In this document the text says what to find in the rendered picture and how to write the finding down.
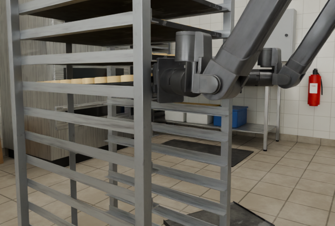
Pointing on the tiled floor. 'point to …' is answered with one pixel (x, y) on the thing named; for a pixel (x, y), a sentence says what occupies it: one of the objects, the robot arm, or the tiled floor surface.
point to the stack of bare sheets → (242, 220)
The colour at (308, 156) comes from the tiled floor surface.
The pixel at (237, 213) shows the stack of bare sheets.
